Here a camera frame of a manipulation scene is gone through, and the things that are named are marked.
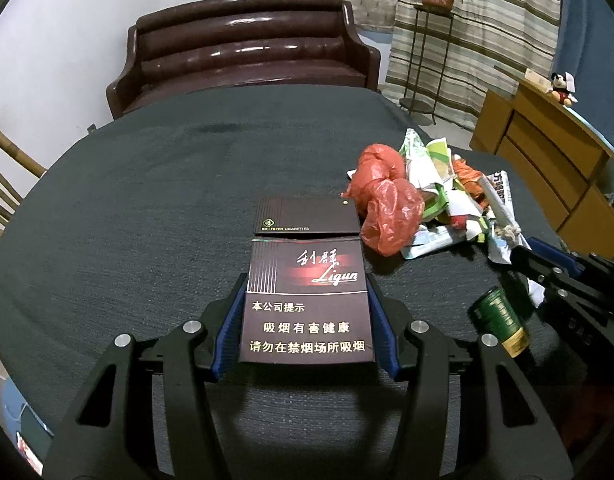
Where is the white paper tube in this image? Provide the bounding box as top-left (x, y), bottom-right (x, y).
top-left (478, 170), bottom-right (532, 266)

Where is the small box on cabinet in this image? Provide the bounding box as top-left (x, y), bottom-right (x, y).
top-left (524, 68), bottom-right (552, 93)

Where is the dark grey tablecloth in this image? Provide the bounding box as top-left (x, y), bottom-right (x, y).
top-left (0, 83), bottom-right (569, 480)

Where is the blue curtain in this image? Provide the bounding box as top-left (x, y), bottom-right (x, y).
top-left (552, 0), bottom-right (614, 147)

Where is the orange plastic bag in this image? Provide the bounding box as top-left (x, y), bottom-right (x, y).
top-left (452, 155), bottom-right (490, 209)

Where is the brown leather sofa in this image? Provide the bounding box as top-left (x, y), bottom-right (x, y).
top-left (106, 0), bottom-right (381, 119)

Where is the wooden sideboard cabinet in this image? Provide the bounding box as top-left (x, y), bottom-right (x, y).
top-left (470, 65), bottom-right (614, 260)

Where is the Mickey Mouse plush toy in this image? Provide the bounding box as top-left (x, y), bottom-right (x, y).
top-left (547, 72), bottom-right (577, 107)

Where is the red plastic bag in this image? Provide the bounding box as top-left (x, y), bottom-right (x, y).
top-left (341, 143), bottom-right (424, 257)

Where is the green white paper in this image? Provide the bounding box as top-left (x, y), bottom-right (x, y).
top-left (345, 127), bottom-right (494, 261)

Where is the bamboo chair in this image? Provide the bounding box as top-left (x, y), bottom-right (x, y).
top-left (0, 130), bottom-right (46, 239)

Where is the dark red cigarette pack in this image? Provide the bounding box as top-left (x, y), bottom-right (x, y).
top-left (240, 197), bottom-right (374, 365)

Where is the black metal plant stand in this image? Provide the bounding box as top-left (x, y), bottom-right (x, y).
top-left (398, 3), bottom-right (455, 125)

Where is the striped curtain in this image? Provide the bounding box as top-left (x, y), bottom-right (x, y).
top-left (383, 0), bottom-right (561, 129)

